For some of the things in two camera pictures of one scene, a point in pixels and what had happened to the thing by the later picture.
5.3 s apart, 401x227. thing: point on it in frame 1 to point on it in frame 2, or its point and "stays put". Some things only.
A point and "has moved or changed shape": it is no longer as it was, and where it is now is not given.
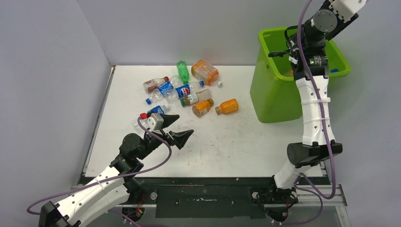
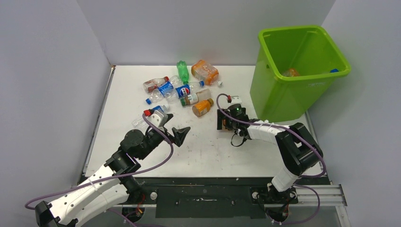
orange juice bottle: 227,107 has moved or changed shape
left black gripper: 178,138 stays put
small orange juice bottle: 203,107 stays put
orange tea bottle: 289,73 stays put
